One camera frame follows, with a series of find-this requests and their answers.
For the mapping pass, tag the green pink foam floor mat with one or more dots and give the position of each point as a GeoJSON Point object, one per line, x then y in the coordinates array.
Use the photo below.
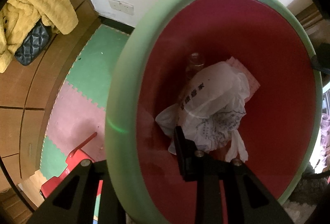
{"type": "Point", "coordinates": [80, 106]}

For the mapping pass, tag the red bin with green rim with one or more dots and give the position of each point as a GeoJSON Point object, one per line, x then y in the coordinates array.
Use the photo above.
{"type": "Point", "coordinates": [279, 129]}

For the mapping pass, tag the clear plastic blister tray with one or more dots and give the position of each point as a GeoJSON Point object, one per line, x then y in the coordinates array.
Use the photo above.
{"type": "Point", "coordinates": [172, 148]}
{"type": "Point", "coordinates": [167, 119]}

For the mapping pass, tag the grey fuzzy pants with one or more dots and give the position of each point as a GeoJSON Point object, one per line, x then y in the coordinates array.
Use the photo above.
{"type": "Point", "coordinates": [309, 202]}

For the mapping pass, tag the black quilted handbag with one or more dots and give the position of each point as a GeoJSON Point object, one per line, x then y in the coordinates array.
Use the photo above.
{"type": "Point", "coordinates": [34, 43]}

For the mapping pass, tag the pink paper receipts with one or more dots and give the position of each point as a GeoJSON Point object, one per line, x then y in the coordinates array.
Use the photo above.
{"type": "Point", "coordinates": [252, 81]}

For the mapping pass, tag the yellow fleece jacket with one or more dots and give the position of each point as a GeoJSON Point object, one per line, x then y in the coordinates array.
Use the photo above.
{"type": "Point", "coordinates": [18, 18]}

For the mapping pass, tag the white wall power socket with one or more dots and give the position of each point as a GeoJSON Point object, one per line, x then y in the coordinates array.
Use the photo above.
{"type": "Point", "coordinates": [122, 7]}

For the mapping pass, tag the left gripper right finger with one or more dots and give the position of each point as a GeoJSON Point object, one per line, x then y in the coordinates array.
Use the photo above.
{"type": "Point", "coordinates": [196, 166]}

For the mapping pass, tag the white printed plastic bag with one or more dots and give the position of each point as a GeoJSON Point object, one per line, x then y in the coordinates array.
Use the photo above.
{"type": "Point", "coordinates": [212, 109]}

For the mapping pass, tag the small clear plastic bottle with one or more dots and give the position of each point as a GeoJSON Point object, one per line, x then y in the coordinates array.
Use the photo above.
{"type": "Point", "coordinates": [195, 63]}

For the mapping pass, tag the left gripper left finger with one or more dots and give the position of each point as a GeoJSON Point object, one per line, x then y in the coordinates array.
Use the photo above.
{"type": "Point", "coordinates": [110, 209]}

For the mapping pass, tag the dark wooden headboard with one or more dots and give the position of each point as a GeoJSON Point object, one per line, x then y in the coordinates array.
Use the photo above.
{"type": "Point", "coordinates": [316, 27]}

